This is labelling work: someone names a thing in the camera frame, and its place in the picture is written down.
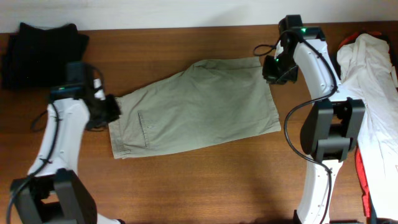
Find folded black garment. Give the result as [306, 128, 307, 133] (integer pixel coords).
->
[1, 22, 90, 90]

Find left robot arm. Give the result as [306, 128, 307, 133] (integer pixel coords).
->
[6, 62, 122, 224]

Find white garment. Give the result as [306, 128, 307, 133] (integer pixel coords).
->
[336, 34, 397, 220]

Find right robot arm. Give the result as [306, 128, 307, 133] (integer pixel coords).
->
[262, 15, 365, 224]

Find khaki green shorts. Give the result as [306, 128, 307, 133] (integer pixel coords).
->
[109, 57, 281, 159]

